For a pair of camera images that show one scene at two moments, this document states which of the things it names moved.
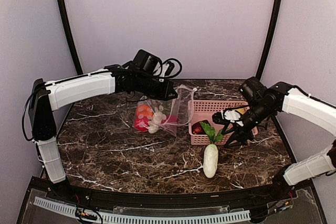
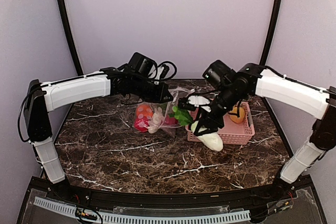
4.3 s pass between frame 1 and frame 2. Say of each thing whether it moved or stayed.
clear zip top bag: stayed
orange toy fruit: stayed
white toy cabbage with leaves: stayed
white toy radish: moved
